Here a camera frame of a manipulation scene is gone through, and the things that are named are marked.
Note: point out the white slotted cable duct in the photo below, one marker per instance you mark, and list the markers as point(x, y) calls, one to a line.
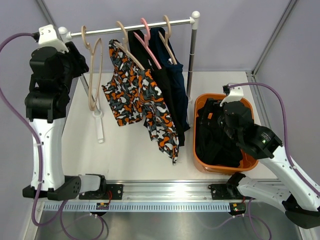
point(171, 207)

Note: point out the silver clothes rack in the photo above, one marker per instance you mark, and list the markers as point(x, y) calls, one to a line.
point(193, 21)

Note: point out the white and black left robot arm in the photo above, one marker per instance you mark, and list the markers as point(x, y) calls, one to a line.
point(46, 104)

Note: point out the black shorts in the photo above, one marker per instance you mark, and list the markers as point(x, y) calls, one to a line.
point(159, 75)
point(217, 150)

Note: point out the pink hanger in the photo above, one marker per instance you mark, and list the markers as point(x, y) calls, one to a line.
point(145, 42)

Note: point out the navy blue shorts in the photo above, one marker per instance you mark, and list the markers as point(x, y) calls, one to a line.
point(175, 74)

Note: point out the orange plastic basket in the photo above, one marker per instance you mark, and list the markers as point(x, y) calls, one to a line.
point(246, 164)

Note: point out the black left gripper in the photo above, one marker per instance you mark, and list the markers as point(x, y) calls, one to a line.
point(77, 59)

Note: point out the beige hanger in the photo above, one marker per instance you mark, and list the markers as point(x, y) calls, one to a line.
point(98, 47)
point(124, 49)
point(165, 39)

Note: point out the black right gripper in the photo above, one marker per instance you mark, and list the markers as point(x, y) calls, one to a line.
point(211, 106)

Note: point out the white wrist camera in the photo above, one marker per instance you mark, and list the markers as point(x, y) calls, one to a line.
point(232, 94)
point(50, 37)

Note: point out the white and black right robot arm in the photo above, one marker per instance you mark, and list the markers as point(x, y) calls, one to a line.
point(301, 200)

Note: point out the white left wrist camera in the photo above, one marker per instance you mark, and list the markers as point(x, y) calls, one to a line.
point(50, 37)

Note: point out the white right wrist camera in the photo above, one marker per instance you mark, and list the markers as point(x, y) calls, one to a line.
point(232, 94)

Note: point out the aluminium mounting rail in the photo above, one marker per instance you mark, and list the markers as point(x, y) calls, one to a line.
point(165, 191)

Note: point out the orange camouflage shorts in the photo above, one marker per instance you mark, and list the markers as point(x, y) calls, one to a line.
point(134, 96)

